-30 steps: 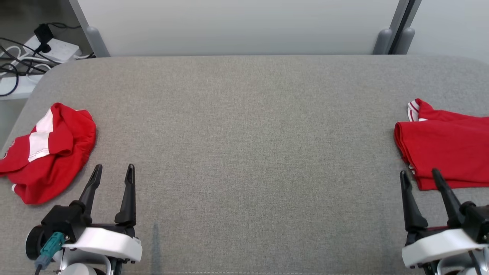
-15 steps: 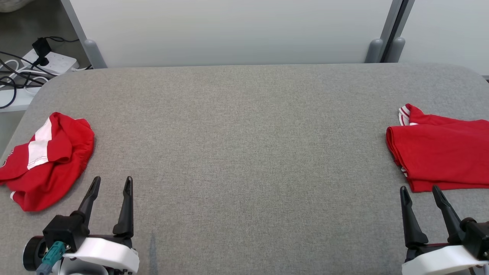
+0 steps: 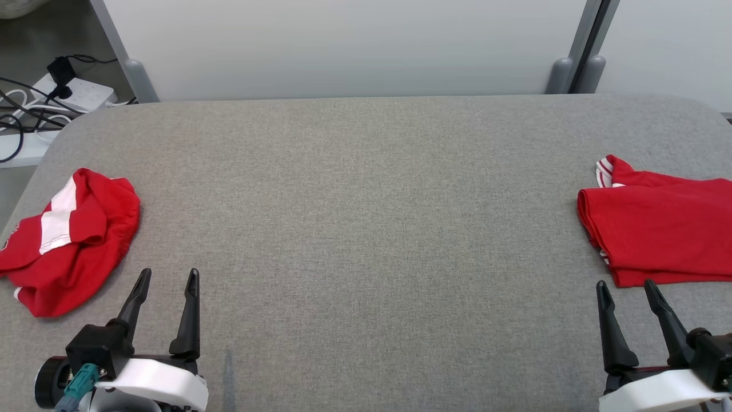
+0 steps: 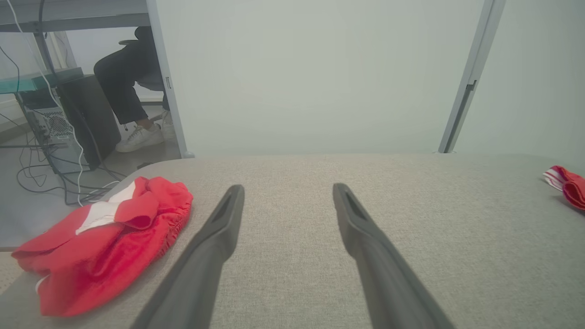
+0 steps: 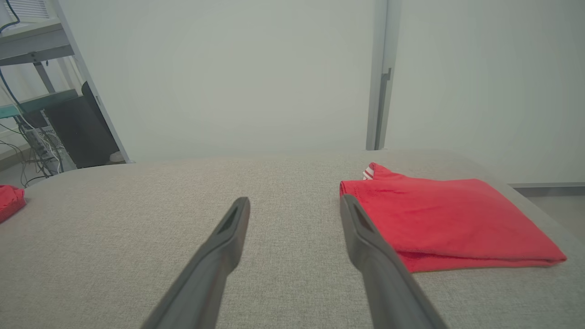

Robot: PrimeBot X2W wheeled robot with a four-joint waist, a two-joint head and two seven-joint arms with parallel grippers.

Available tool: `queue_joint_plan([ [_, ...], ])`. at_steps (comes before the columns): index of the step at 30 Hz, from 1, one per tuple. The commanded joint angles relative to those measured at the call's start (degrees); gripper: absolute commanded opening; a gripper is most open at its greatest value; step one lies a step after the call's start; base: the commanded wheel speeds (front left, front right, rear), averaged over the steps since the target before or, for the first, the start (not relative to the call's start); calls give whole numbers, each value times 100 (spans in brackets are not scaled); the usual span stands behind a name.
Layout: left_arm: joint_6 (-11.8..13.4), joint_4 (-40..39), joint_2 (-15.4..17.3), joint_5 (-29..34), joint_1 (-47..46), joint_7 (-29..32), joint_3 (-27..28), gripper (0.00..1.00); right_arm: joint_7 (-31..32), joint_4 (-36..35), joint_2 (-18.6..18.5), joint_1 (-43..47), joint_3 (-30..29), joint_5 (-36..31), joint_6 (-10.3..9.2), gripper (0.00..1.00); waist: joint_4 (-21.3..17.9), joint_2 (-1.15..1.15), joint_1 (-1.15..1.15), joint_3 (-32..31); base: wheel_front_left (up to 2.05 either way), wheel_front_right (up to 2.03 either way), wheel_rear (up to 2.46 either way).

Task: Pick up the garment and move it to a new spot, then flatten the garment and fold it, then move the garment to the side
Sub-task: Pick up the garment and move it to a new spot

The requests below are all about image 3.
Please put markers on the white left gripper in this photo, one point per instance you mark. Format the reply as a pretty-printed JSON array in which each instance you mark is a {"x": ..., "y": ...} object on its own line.
[{"x": 154, "y": 383}]

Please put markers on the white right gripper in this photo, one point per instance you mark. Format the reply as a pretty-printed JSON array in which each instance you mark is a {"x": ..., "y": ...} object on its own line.
[{"x": 652, "y": 392}]

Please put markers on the red shorts white stripe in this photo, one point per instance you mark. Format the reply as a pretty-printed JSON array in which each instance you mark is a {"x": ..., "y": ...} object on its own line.
[{"x": 80, "y": 269}]

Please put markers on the red Bulls 23 jersey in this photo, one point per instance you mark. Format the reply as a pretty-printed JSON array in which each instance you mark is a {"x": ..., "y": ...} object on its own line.
[{"x": 663, "y": 229}]

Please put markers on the white power strip with sockets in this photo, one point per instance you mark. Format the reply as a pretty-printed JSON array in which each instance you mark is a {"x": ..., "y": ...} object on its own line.
[{"x": 86, "y": 92}]

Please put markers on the black power adapter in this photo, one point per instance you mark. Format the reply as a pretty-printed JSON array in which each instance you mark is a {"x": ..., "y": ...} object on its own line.
[{"x": 60, "y": 71}]

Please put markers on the narrow white partition panel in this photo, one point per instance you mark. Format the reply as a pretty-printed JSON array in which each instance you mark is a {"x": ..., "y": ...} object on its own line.
[{"x": 669, "y": 46}]

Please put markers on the wide white partition panel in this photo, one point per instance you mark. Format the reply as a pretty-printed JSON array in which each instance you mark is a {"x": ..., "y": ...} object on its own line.
[{"x": 343, "y": 46}]

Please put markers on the pale sneaker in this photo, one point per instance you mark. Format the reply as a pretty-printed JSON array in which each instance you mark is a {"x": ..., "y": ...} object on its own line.
[{"x": 17, "y": 7}]

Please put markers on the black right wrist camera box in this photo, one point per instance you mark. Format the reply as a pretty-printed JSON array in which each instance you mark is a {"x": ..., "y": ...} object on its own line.
[{"x": 715, "y": 355}]

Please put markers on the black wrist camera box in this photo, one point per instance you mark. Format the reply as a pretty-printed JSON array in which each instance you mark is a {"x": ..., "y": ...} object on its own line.
[
  {"x": 94, "y": 346},
  {"x": 715, "y": 355}
]

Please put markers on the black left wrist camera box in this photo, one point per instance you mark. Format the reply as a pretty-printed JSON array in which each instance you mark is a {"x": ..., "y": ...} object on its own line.
[{"x": 94, "y": 346}]

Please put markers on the single grey partition post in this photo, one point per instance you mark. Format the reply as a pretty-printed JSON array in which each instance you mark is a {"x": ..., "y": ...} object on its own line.
[{"x": 140, "y": 80}]

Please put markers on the dark grey paired partition post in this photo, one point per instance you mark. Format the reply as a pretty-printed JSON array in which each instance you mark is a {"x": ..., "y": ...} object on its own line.
[{"x": 592, "y": 74}]

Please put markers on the light grey paired partition post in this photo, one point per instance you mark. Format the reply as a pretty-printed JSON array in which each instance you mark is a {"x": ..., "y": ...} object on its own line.
[{"x": 559, "y": 77}]

